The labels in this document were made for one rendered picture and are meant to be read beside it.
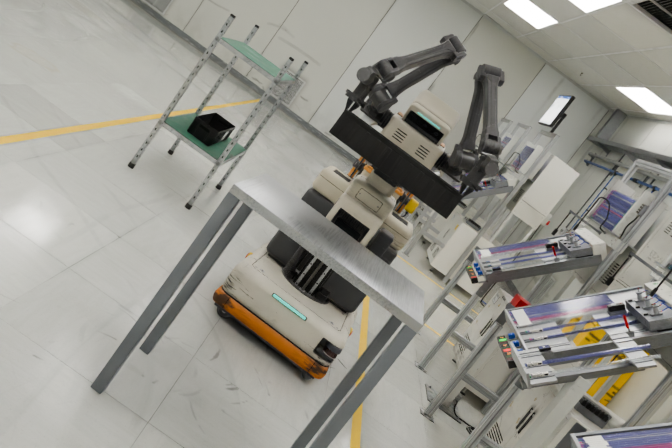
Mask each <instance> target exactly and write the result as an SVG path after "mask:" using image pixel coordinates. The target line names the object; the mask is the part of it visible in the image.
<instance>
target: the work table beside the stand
mask: <svg viewBox="0 0 672 448"><path fill-rule="evenodd" d="M240 201H242V202H243V203H242V205H241V206H240V208H239V209H238V210H237V212H236V213H235V215H234V216H233V217H232V219H231V220H230V222H229V223H228V224H227V226H226V227H225V229H224V230H223V231H222V233H221V234H220V236H219V237H218V238H217V240H216V241H215V243H214V244H213V245H212V247H211V248H210V250H209V251H208V252H207V254H206V255H205V257H204V258H203V259H202V261H201V262H200V264H199V265H198V266H197V268H196V269H195V271H194V272H193V273H192V275H191V276H190V278H189V279H188V280H187V282H186V283H185V285H184V286H183V287H182V289H181V290H180V292H179V293H178V294H177V296H176V297H175V299H174V300H173V301H172V303H171V304H170V306H169V307H168V308H167V310H166V311H165V313H164V314H163V315H162V317H161V318H160V320H159V321H158V322H157V324H156V325H155V327H154V328H153V329H152V331H151V332H150V334H149V335H148V336H147V338H146V339H145V341H144V342H143V343H142V345H141V346H140V348H139V349H140V350H142V351H143V352H144V353H146V354H147V355H148V354H149V353H150V352H152V350H153V349H154V347H155V346H156V345H157V343H158V342H159V340H160V339H161V338H162V336H163V335H164V333H165V332H166V331H167V329H168V328H169V326H170V325H171V324H172V322H173V321H174V320H175V318H176V317H177V315H178V314H179V313H180V311H181V310H182V308H183V307H184V306H185V304H186V303H187V301H188V300H189V299H190V297H191V296H192V294H193V293H194V292H195V290H196V289H197V288H198V286H199V285H200V283H201V282H202V281H203V279H204V278H205V276H206V275H207V274H208V272H209V271H210V269H211V268H212V267H213V265H214V264H215V262H216V261H217V260H218V258H219V257H220V255H221V254H222V253H223V251H224V250H225V249H226V247H227V246H228V244H229V243H230V242H231V240H232V239H233V237H234V236H235V235H236V233H237V232H238V230H239V229H240V228H241V226H242V225H243V223H244V222H245V221H246V219H247V218H248V217H249V215H250V214H251V212H252V211H253V210H254V211H255V212H257V213H258V214H259V215H261V216H262V217H263V218H265V219H266V220H267V221H269V222H270V223H271V224H273V225H274V226H275V227H277V228H278V229H279V230H281V231H282V232H283V233H285V234H286V235H287V236H289V237H290V238H291V239H293V240H294V241H295V242H297V243H298V244H299V245H301V246H302V247H303V248H305V249H306V250H307V251H309V252H310V253H311V254H312V255H314V256H315V257H316V258H318V259H319V260H320V261H322V262H323V263H324V264H326V265H327V266H328V267H330V268H331V269H332V270H334V271H335V272H336V273H338V274H339V275H340V276H342V277H343V278H344V279H346V280H347V281H348V282H350V283H351V284H352V285H354V286H355V287H356V288H358V289H359V290H360V291H362V292H363V293H364V294H366V295H367V296H368V297H370V298H371V299H372V300H374V301H375V302H376V303H378V304H379V305H380V306H382V307H383V308H384V309H386V310H387V311H388V312H390V313H391V314H392V316H391V317H390V319H389V320H388V321H387V322H386V324H385V325H384V326H383V328H382V329H381V330H380V332H379V333H378V334H377V335H376V337H375V338H374V339H373V341H372V342H371V343H370V344H369V346H368V347H367V348H366V350H365V351H364V352H363V354H362V355H361V356H360V357H359V359H358V360H357V361H356V363H355V364H354V365H353V366H352V368H351V369H350V370H349V372H348V373H347V374H346V376H345V377H344V378H343V379H342V381H341V382H340V383H339V385H338V386H337V387H336V388H335V390H334V391H333V392H332V394H331V395H330V396H329V397H328V399H327V400H326V401H325V403H324V404H323V405H322V407H321V408H320V409H319V410H318V412H317V413H316V414H315V416H314V417H313V418H312V419H311V421H310V422H309V423H308V425H307V426H306V427H305V429H304V430H303V431H302V432H301V434H300V435H299V436H298V438H297V439H296V440H295V441H294V443H293V444H292V445H291V447H290V448H305V447H306V446H307V445H308V443H309V442H310V441H311V440H312V438H313V437H314V436H315V434H316V433H317V432H318V431H319V429H320V428H321V427H322V425H323V424H324V423H325V422H326V420H327V419H328V418H329V416H330V415H331V414H332V413H333V411H334V410H335V409H336V407H337V406H338V405H339V404H340V402H341V401H342V400H343V398H344V397H345V396H346V395H347V393H348V392H349V391H350V389H351V388H352V387H353V386H354V384H355V383H356V382H357V380H358V379H359V378H360V377H361V375H362V374H363V373H364V371H365V370H366V369H367V368H368V366H369V365H370V364H371V362H372V361H373V360H374V359H375V357H376V356H377V355H378V353H379V352H380V351H381V350H382V348H383V347H384V346H385V344H386V343H387V342H388V341H389V339H390V338H391V337H392V335H393V334H394V333H395V332H396V330H397V329H398V328H399V326H400V325H401V324H402V323H404V326H403V327H402V328H401V330H400V331H399V332H398V333H397V335H396V336H395V337H394V339H393V340H392V341H391V342H390V344H389V345H388V346H387V348H386V349H385V350H384V351H383V353H382V354H381V355H380V357H379V358H378V359H377V360H376V362H375V363H374V364H373V366H372V367H371V368H370V369H369V371H368V372H367V373H366V374H365V376H364V377H363V378H362V380H361V381H360V382H359V383H358V385H357V386H356V387H355V389H354V390H353V391H352V392H351V394H350V395H349V396H348V398H347V399H346V400H345V401H344V403H343V404H342V405H341V407H340V408H339V409H338V410H337V412H336V413H335V414H334V416H333V417H332V418H331V419H330V421H329V422H328V423H327V425H326V426H325V427H324V428H323V430H322V431H321V432H320V434H319V435H318V436H317V437H316V439H315V440H314V441H313V443H312V444H311V445H310V446H309V448H327V447H328V446H329V445H330V444H331V442H332V441H333V440H334V438H335V437H336V436H337V435H338V433H339V432H340V431H341V430H342V428H343V427H344V426H345V424H346V423H347V422H348V421H349V419H350V418H351V417H352V415H353V414H354V413H355V412H356V410H357V409H358V408H359V407H360V405H361V404H362V403H363V401H364V400H365V399H366V398H367V396H368V395H369V394H370V393H371V391H372V390H373V389H374V387H375V386H376V385H377V384H378V382H379V381H380V380H381V378H382V377H383V376H384V375H385V373H386V372H387V371H388V370H389V368H390V367H391V366H392V364H393V363H394V362H395V361H396V359H397V358H398V357H399V355H400V354H401V353H402V352H403V350H404V349H405V348H406V347H407V345H408V344H409V343H410V341H411V340H412V339H413V338H414V336H415V335H416V334H417V333H418V331H419V330H420V329H421V327H422V326H423V314H424V293H425V292H424V291H423V290H422V289H421V288H419V287H418V286H417V285H415V284H414V283H413V282H411V281H410V280H409V279H407V278H406V277H405V276H403V275H402V274H400V273H399V272H398V271H396V270H395V269H394V268H392V267H391V266H390V265H388V264H387V263H386V262H384V261H383V260H382V259H380V258H379V257H378V256H376V255H375V254H374V253H372V252H371V251H370V250H368V249H367V248H366V247H364V246H363V245H362V244H360V243H359V242H358V241H356V240H355V239H354V238H352V237H351V236H350V235H348V234H347V233H346V232H344V231H343V230H342V229H340V228H339V227H338V226H336V225H335V224H334V223H332V222H331V221H330V220H328V219H327V218H326V217H324V216H323V215H322V214H320V213H319V212H318V211H316V210H315V209H314V208H312V207H311V206H310V205H308V204H307V203H306V202H304V201H303V200H302V199H300V198H299V197H298V196H296V195H295V194H294V193H292V192H291V191H290V190H288V189H287V188H285V187H284V186H283V185H281V184H280V183H279V182H277V181H276V180H275V179H273V178H272V177H271V176H269V175H268V174H267V173H265V174H262V175H259V176H256V177H253V178H250V179H247V180H244V181H241V182H238V183H235V184H234V185H233V186H232V187H231V189H230V190H229V192H228V193H227V194H226V196H225V197H224V199H223V200H222V201H221V203H220V204H219V206H218V207H217V209H216V210H215V211H214V213H213V214H212V216H211V217H210V218H209V220H208V221H207V223H206V224H205V225H204V227H203V228H202V230H201V231H200V233H199V234H198V235H197V237H196V238H195V240H194V241H193V242H192V244H191V245H190V247H189V248H188V249H187V251H186V252H185V254H184V255H183V256H182V258H181V259H180V261H179V262H178V264H177V265H176V266H175V268H174V269H173V271H172V272H171V273H170V275H169V276H168V278H167V279H166V280H165V282H164V283H163V285H162V286H161V288H160V289H159V290H158V292H157V293H156V295H155V296H154V297H153V299H152V300H151V302H150V303H149V304H148V306H147V307H146V309H145V310H144V311H143V313H142V314H141V316H140V317H139V319H138V320H137V321H136V323H135V324H134V326H133V327H132V328H131V330H130V331H129V333H128V334H127V335H126V337H125V338H124V340H123V341H122V343H121V344H120V345H119V347H118V348H117V350H116V351H115V352H114V354H113V355H112V357H111V358H110V359H109V361H108V362H107V364H106V365H105V367H104V368H103V369H102V371H101V372H100V374H99V375H98V376H97V378H96V379H95V381H94V382H93V383H92V385H91V386H90V387H91V388H92V389H94V390H95V391H96V392H98V393H99V394H101V393H102V392H104V391H105V390H106V388H107V387H108V386H109V384H110V383H111V381H112V380H113V379H114V377H115V376H116V374H117V373H118V372H119V370H120V369H121V367H122V366H123V365H124V363H125V362H126V360H127V359H128V358H129V356H130V355H131V353H132V352H133V351H134V349H135V348H136V346H137V345H138V344H139V342H140V341H141V339H142V338H143V337H144V335H145V334H146V332H147V331H148V330H149V328H150V327H151V325H152V324H153V322H154V321H155V320H156V318H157V317H158V315H159V314H160V313H161V311H162V310H163V308H164V307H165V306H166V304H167V303H168V301H169V300H170V299H171V297H172V296H173V294H174V293H175V292H176V290H177V289H178V287H179V286H180V285H181V283H182V282H183V280H184V279H185V278H186V276H187V275H188V273H189V272H190V271H191V269H192V268H193V266H194V265H195V264H196V262H197V261H198V259H199V258H200V257H201V255H202V254H203V252H204V251H205V250H206V248H207V247H208V245H209V244H210V243H211V241H212V240H213V238H214V237H215V236H216V234H217V233H218V231H219V230H220V229H221V227H222V226H223V224H224V223H225V222H226V220H227V219H228V217H229V216H230V215H231V213H232V212H233V210H234V209H235V208H236V206H237V205H238V203H239V202H240Z"/></svg>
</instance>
